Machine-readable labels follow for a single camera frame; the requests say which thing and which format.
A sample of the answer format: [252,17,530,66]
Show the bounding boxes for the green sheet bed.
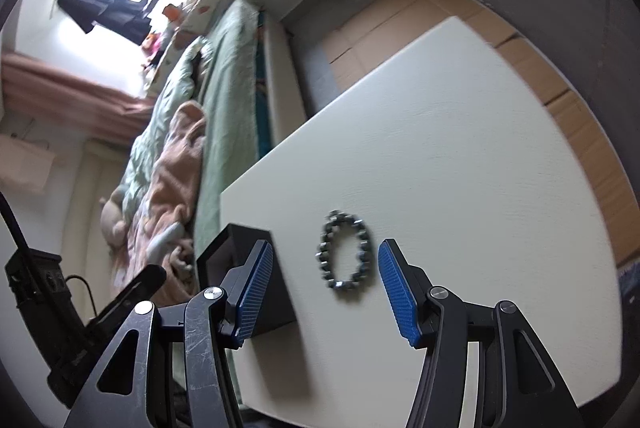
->
[190,0,276,262]

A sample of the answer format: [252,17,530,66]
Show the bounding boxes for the black square jewelry box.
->
[196,224,296,349]

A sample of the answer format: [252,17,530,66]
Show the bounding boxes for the light green floral quilt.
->
[119,36,208,223]

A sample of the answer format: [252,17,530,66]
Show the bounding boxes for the pink curtain left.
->
[1,53,155,146]

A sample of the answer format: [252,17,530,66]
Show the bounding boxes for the cardboard floor sheets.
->
[322,0,639,266]

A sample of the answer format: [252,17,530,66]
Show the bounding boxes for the grey metal bead bracelet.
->
[316,209,376,297]

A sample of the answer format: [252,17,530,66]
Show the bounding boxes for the beige plush toy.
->
[100,185,128,250]

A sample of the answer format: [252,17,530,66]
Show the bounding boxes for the pink fleece blanket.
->
[112,100,206,307]

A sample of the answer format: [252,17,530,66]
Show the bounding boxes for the dark hanging clothes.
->
[56,0,151,45]

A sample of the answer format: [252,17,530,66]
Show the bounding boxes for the black cable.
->
[0,190,101,324]

